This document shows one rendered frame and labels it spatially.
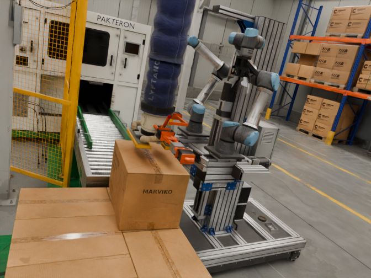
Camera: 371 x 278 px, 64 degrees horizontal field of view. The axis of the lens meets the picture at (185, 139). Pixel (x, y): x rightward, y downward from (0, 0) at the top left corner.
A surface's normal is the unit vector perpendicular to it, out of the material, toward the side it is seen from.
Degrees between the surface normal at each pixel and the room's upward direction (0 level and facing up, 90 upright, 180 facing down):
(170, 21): 73
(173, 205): 90
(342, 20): 90
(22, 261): 0
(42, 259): 0
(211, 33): 90
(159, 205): 90
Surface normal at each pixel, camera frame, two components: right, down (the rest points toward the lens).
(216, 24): 0.44, 0.33
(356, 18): -0.87, -0.08
